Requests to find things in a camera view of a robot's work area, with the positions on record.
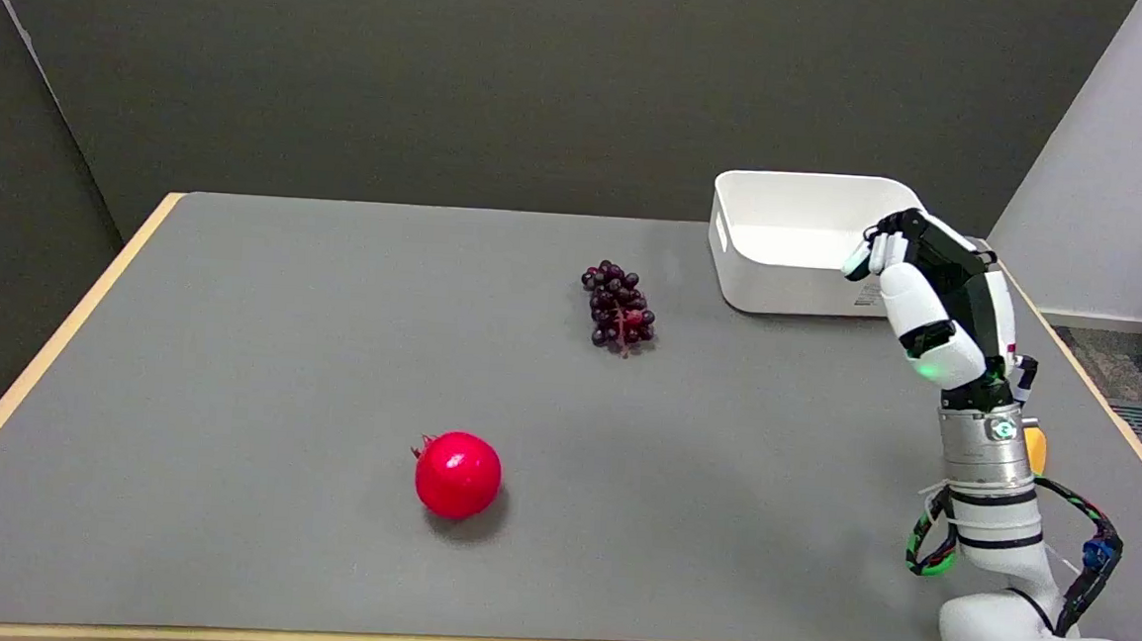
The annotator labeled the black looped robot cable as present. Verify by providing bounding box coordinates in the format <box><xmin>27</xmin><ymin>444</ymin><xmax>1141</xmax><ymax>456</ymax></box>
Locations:
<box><xmin>1023</xmin><ymin>475</ymin><xmax>1128</xmax><ymax>641</ymax></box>

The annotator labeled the dark purple grape bunch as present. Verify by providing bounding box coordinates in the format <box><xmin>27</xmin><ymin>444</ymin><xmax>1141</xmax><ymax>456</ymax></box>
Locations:
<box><xmin>576</xmin><ymin>258</ymin><xmax>661</xmax><ymax>360</ymax></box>

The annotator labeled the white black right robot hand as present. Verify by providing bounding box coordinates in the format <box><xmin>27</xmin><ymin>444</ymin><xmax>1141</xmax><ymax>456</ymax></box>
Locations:
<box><xmin>833</xmin><ymin>205</ymin><xmax>1047</xmax><ymax>417</ymax></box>

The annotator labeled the green black robot cable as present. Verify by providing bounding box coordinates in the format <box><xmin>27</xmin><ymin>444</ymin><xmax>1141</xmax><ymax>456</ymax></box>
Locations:
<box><xmin>904</xmin><ymin>483</ymin><xmax>964</xmax><ymax>580</ymax></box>

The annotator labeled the red pomegranate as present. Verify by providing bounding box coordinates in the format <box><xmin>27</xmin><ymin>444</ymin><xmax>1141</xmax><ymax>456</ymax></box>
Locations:
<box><xmin>407</xmin><ymin>428</ymin><xmax>506</xmax><ymax>524</ymax></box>

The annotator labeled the white plastic storage bin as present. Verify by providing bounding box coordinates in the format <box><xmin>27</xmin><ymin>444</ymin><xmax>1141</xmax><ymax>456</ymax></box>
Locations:
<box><xmin>704</xmin><ymin>167</ymin><xmax>930</xmax><ymax>325</ymax></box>

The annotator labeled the orange fruit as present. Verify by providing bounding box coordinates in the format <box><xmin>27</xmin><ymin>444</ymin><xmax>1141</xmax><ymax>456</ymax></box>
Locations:
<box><xmin>1020</xmin><ymin>427</ymin><xmax>1049</xmax><ymax>479</ymax></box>

